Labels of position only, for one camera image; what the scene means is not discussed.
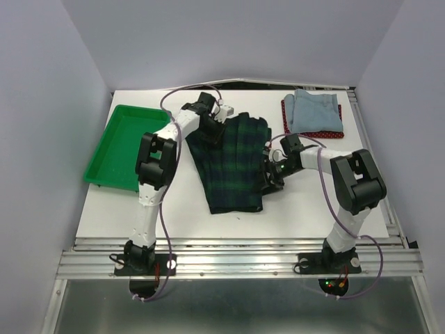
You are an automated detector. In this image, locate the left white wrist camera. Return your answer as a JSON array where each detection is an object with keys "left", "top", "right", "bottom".
[{"left": 213, "top": 104, "right": 234, "bottom": 123}]

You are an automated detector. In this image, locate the green plastic tray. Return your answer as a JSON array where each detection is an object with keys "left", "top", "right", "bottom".
[{"left": 83, "top": 104, "right": 170, "bottom": 191}]

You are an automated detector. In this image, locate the light blue denim skirt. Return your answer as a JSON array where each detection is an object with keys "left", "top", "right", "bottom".
[{"left": 284, "top": 89, "right": 343, "bottom": 134}]

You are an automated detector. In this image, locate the red polka dot skirt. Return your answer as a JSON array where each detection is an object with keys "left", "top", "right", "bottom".
[{"left": 281, "top": 100, "right": 344, "bottom": 139}]

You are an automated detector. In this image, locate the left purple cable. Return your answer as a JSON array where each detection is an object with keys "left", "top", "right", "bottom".
[{"left": 131, "top": 85, "right": 223, "bottom": 303}]

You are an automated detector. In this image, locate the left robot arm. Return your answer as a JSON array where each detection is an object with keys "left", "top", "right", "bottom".
[{"left": 123, "top": 93, "right": 234, "bottom": 274}]

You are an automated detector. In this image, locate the purple cable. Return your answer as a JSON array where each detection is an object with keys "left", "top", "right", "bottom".
[
  {"left": 266, "top": 134, "right": 385, "bottom": 301},
  {"left": 131, "top": 85, "right": 223, "bottom": 303}
]

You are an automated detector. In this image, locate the green navy plaid skirt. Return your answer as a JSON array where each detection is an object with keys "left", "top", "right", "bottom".
[{"left": 186, "top": 113, "right": 271, "bottom": 214}]

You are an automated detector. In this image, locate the aluminium rail frame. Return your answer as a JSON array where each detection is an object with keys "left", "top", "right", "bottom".
[{"left": 41, "top": 78, "right": 445, "bottom": 334}]

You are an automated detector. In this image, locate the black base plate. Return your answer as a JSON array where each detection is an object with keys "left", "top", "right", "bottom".
[
  {"left": 293, "top": 252, "right": 362, "bottom": 275},
  {"left": 108, "top": 253, "right": 177, "bottom": 277}
]

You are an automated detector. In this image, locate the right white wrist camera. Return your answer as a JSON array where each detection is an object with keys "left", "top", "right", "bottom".
[{"left": 266, "top": 147, "right": 285, "bottom": 163}]

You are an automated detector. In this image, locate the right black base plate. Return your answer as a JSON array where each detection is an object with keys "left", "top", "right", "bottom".
[{"left": 293, "top": 252, "right": 362, "bottom": 275}]

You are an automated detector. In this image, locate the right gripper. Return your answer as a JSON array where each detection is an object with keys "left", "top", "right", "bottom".
[{"left": 252, "top": 159, "right": 300, "bottom": 196}]

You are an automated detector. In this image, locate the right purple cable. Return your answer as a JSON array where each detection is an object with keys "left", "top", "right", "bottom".
[{"left": 266, "top": 134, "right": 385, "bottom": 301}]

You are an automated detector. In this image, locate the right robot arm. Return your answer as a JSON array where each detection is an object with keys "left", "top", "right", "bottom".
[{"left": 257, "top": 134, "right": 387, "bottom": 275}]

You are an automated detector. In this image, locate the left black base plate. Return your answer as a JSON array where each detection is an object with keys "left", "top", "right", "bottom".
[{"left": 108, "top": 253, "right": 177, "bottom": 277}]

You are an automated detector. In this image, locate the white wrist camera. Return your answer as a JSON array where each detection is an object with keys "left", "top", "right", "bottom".
[
  {"left": 266, "top": 147, "right": 285, "bottom": 163},
  {"left": 213, "top": 104, "right": 234, "bottom": 123}
]

